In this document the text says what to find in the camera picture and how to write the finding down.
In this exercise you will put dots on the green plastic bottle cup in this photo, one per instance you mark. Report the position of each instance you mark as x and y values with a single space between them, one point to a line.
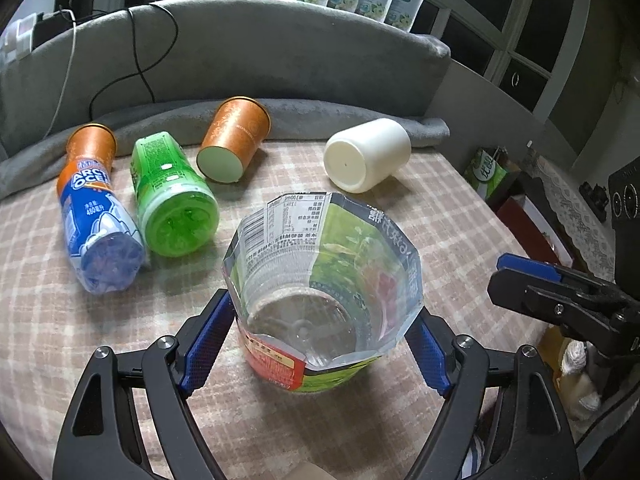
177 211

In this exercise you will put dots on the white power strip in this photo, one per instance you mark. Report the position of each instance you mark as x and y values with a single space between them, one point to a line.
18 41

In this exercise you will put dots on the grey folded fleece blanket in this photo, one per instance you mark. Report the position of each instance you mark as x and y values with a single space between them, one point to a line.
188 121

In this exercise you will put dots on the orange paper cup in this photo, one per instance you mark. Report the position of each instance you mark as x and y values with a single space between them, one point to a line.
92 141
239 126

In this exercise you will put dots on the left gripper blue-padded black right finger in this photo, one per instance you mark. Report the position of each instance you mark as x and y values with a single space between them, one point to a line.
529 436

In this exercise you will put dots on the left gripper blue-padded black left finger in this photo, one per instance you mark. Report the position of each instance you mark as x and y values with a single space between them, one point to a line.
101 436

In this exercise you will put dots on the grey sofa backrest cushion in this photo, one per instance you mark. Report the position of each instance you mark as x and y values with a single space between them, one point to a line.
207 50

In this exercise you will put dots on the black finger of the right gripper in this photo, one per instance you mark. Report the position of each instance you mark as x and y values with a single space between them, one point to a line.
535 294

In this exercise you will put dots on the white plastic cup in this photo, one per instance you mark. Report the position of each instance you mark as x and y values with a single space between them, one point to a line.
358 158

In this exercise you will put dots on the orange paper cup right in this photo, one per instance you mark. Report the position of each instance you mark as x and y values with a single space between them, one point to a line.
239 126

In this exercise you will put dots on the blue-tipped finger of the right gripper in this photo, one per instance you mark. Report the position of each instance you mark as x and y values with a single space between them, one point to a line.
513 268

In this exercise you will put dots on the orange paper cup left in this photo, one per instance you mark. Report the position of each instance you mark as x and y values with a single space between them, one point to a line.
92 141

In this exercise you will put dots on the blue orange bottle cup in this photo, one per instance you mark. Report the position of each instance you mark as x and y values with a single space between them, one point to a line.
103 243

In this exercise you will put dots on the cut green label plastic cup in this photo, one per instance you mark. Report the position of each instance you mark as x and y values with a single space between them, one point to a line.
322 286

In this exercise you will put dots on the green tissue pack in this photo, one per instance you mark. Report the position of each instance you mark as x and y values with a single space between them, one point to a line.
485 171

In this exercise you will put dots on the black power adapter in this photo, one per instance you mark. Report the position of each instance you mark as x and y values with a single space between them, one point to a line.
50 25

